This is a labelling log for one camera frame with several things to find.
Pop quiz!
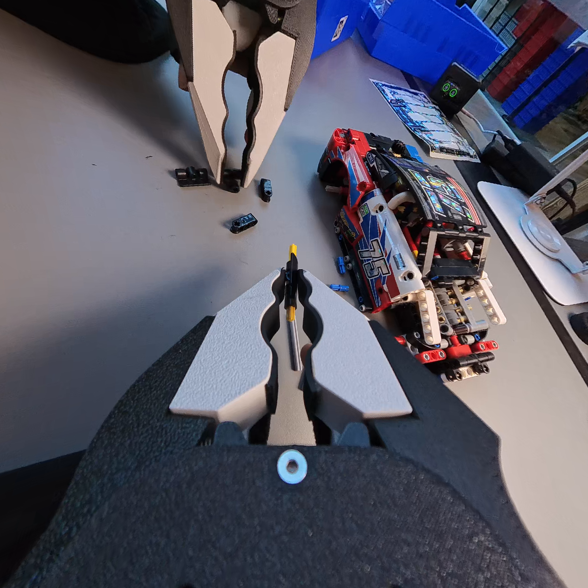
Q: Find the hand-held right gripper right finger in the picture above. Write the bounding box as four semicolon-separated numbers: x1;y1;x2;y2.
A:
299;270;413;435

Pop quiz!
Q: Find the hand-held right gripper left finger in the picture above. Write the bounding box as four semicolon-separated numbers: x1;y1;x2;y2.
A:
169;269;285;432

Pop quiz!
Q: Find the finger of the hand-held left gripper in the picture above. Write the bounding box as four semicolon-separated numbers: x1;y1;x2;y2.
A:
166;0;236;172
241;28;297;188

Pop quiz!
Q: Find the yellow and black lego axle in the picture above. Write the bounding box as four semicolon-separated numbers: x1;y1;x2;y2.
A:
284;244;305;372

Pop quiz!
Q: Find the wide black lego connector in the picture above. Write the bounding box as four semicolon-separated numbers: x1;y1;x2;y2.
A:
175;167;211;187

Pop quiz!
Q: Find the red white blue lego car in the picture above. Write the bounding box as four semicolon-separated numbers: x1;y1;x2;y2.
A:
317;128;507;383

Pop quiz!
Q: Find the black lego beam with holes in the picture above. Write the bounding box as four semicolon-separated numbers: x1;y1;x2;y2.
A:
226;213;258;235

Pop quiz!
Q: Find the blue plastic bin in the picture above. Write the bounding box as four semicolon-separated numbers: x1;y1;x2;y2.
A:
358;0;508;74
311;0;364;58

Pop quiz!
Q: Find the dark cloth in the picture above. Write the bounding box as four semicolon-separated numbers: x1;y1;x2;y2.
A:
0;452;87;584
0;0;181;65

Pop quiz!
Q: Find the printed paper sheet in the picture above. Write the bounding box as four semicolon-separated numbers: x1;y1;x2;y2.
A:
370;79;481;162

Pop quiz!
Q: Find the black charger with green lights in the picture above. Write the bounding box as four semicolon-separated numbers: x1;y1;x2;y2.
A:
429;62;482;118

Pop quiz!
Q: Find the silver monitor stand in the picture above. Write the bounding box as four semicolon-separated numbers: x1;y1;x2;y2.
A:
478;152;588;306

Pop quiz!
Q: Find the stack of red crates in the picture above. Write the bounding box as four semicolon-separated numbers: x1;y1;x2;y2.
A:
487;0;575;102

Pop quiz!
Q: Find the stack of blue crates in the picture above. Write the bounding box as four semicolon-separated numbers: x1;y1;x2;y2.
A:
501;28;588;134

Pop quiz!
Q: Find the black power adapter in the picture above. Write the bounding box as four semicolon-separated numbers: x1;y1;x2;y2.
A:
480;131;559;196

